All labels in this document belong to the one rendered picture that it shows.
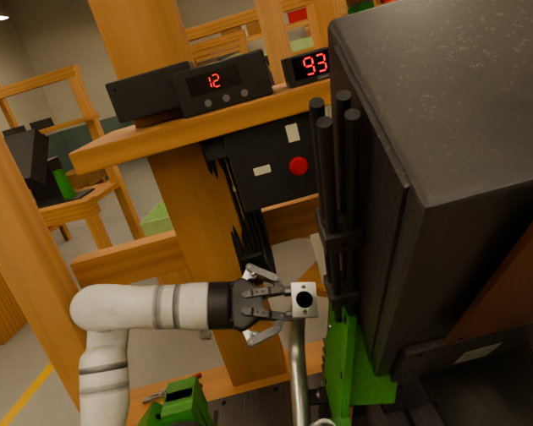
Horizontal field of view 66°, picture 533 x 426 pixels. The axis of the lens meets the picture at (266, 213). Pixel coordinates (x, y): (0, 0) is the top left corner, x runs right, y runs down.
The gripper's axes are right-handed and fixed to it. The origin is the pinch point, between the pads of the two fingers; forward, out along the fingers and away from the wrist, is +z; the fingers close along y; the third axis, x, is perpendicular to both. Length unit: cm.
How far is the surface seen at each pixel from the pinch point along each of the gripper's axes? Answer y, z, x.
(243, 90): 33.5, -8.1, -11.5
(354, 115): 1.4, -1.9, -47.4
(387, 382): -12.4, 11.5, -4.7
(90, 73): 750, -395, 772
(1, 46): 757, -575, 691
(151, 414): -15.6, -23.1, 4.5
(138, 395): -13, -37, 53
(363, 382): -12.3, 8.1, -4.8
